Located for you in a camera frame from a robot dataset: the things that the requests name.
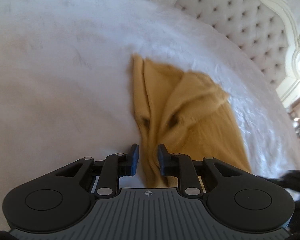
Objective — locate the mustard yellow knit garment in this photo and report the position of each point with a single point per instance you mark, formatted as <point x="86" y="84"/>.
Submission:
<point x="187" y="112"/>

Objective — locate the white floral bedspread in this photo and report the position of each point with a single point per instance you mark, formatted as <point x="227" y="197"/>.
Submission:
<point x="66" y="84"/>

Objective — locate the tufted cream headboard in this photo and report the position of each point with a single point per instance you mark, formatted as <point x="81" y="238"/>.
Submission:
<point x="265" y="30"/>

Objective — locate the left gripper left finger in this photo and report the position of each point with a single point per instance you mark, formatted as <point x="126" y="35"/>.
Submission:
<point x="98" y="178"/>

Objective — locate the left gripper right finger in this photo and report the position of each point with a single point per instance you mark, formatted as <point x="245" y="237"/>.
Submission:
<point x="195" y="177"/>

